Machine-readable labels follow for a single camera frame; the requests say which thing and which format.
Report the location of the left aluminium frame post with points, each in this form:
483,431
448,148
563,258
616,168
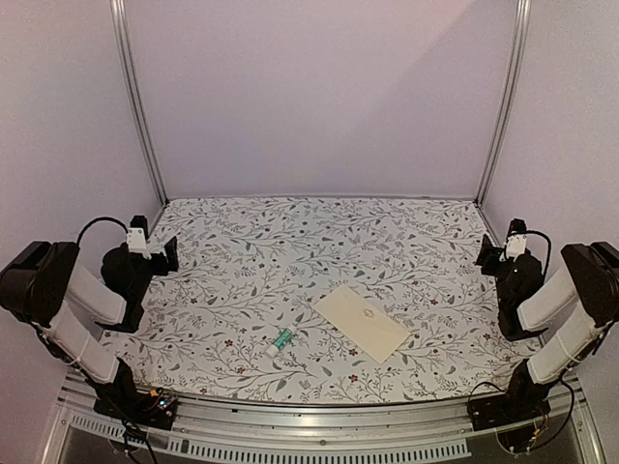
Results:
123,39

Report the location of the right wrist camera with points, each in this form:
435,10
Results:
515,244

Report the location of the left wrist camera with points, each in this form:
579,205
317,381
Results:
137,236

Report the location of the floral patterned table mat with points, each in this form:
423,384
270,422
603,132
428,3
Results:
251,267

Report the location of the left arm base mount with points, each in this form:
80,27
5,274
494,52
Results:
120,399

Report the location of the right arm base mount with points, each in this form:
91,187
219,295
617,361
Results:
523,400

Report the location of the front aluminium rail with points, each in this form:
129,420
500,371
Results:
217,430

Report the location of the right aluminium frame post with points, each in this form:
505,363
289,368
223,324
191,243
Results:
517,50

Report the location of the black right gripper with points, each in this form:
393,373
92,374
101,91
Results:
492,251

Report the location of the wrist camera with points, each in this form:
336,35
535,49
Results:
515,244
137,236

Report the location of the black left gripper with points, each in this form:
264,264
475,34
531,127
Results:
162,267

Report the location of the aluminium frame post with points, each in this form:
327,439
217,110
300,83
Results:
123,39
517,50

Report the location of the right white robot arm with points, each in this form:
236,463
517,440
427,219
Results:
579,302

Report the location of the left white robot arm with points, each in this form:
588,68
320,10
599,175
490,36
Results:
40,286

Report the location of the green white glue stick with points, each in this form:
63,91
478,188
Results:
280,341

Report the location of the cream envelope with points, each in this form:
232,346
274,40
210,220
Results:
365,325

